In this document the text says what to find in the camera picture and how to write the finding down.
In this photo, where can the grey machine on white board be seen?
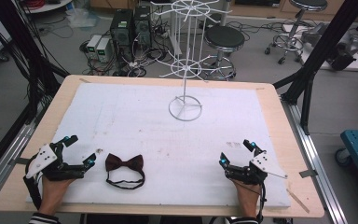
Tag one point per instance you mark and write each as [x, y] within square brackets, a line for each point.
[341, 46]

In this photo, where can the black computer tower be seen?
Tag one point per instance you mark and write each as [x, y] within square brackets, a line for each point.
[143, 25]
[121, 31]

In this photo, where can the white round table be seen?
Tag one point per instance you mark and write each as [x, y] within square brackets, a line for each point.
[48, 6]

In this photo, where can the person's right striped sleeve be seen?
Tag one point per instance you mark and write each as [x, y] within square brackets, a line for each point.
[244, 221]

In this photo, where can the grey power supply unit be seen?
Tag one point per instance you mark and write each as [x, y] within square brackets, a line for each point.
[103, 49]
[92, 45]

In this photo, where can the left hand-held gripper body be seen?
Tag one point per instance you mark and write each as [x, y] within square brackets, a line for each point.
[62, 172]

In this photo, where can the person's left hand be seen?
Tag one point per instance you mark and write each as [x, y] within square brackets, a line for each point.
[53, 193]

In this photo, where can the clear plastic bag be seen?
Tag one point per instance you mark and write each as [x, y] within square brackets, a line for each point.
[81, 17]

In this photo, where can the aluminium frame rail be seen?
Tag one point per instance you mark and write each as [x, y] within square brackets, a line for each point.
[320, 174]
[0, 174]

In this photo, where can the person's left striped sleeve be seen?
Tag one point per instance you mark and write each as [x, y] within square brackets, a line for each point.
[43, 218]

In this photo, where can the white foam mat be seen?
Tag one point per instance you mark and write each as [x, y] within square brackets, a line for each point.
[167, 146]

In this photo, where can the person's striped sleeve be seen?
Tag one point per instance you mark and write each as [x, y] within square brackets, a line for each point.
[244, 221]
[43, 218]

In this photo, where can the person's right hand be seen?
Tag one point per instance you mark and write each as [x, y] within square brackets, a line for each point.
[247, 197]

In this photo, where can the dark red bow tie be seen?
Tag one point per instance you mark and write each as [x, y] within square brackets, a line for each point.
[125, 165]

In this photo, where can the light wooden table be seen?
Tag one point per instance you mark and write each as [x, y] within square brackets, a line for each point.
[287, 161]

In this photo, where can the thin wooden stick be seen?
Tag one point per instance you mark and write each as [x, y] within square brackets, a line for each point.
[298, 201]

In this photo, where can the black round stool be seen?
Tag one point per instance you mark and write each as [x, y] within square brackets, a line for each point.
[307, 3]
[224, 38]

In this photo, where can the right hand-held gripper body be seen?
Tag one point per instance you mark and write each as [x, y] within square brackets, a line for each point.
[248, 172]

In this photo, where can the grey tape strip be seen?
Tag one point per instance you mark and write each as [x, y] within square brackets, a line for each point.
[20, 160]
[307, 173]

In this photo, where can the black metal frame strut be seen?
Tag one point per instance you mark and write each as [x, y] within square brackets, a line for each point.
[18, 37]
[323, 46]

